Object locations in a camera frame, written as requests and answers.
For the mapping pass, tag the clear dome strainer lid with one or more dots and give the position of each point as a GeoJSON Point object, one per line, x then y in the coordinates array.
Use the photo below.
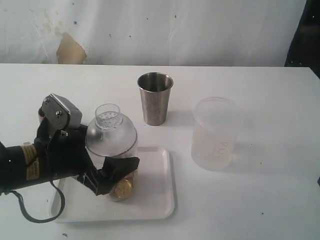
{"type": "Point", "coordinates": [111, 133]}

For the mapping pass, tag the clear plastic measuring tumbler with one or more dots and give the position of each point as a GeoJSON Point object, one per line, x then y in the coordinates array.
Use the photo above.
{"type": "Point", "coordinates": [113, 175]}

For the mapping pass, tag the stainless steel cup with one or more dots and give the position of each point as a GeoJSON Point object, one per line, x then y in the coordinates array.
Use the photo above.
{"type": "Point", "coordinates": [155, 89]}

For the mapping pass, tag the gold coins and brown blocks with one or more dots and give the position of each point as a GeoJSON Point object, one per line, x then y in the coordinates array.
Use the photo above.
{"type": "Point", "coordinates": [124, 188]}

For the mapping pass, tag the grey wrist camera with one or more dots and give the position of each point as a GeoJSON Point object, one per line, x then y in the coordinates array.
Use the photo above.
{"type": "Point", "coordinates": [60, 113]}

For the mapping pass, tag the white backdrop sheet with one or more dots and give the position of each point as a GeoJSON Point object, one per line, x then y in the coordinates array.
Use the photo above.
{"type": "Point", "coordinates": [151, 32]}

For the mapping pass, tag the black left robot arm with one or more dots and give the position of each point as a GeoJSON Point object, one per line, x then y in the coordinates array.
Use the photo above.
{"type": "Point", "coordinates": [19, 167]}

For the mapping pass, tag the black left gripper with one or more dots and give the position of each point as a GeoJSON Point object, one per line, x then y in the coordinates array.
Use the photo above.
{"type": "Point", "coordinates": [64, 155]}

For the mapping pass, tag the white rectangular tray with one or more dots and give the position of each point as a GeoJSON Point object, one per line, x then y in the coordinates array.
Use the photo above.
{"type": "Point", "coordinates": [153, 196]}

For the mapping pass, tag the translucent plastic container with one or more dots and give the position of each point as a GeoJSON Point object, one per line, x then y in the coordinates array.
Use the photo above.
{"type": "Point", "coordinates": [217, 122]}

